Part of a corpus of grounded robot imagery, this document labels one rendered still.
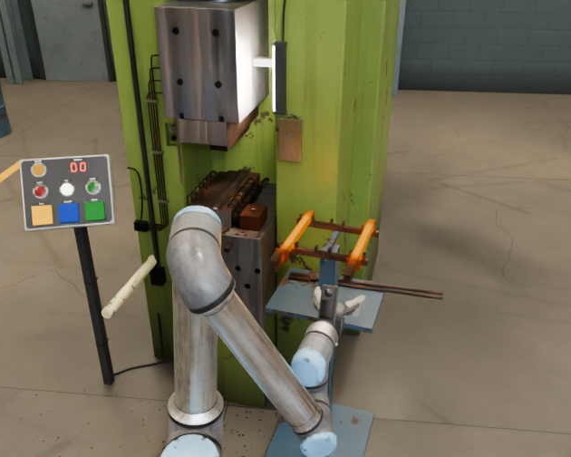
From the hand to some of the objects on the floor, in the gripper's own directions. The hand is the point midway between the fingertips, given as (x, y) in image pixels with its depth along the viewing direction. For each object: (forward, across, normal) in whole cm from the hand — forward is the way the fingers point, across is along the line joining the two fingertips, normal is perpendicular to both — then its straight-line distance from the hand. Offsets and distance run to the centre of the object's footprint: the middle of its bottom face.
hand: (341, 288), depth 176 cm
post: (+32, -122, -103) cm, 163 cm away
